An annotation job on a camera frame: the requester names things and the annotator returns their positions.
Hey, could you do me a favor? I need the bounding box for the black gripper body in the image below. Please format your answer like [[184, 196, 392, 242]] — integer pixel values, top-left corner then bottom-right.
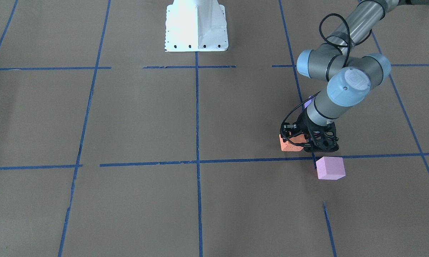
[[281, 111, 313, 143]]

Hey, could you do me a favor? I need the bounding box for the orange foam cube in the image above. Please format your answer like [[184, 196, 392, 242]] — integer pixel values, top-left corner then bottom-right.
[[279, 135, 307, 152]]

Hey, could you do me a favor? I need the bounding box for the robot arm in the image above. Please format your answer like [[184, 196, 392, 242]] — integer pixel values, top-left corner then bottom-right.
[[280, 0, 429, 152]]

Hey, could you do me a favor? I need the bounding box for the purple foam cube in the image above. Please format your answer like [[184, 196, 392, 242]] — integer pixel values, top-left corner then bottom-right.
[[304, 95, 313, 109]]

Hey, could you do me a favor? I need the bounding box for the pink foam cube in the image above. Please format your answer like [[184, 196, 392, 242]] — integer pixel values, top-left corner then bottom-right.
[[316, 156, 346, 180]]

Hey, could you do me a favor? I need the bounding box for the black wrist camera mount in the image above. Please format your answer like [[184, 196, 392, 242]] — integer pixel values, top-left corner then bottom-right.
[[304, 120, 339, 153]]

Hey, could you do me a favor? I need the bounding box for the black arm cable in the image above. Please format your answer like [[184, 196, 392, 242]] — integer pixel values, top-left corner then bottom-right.
[[281, 14, 372, 133]]

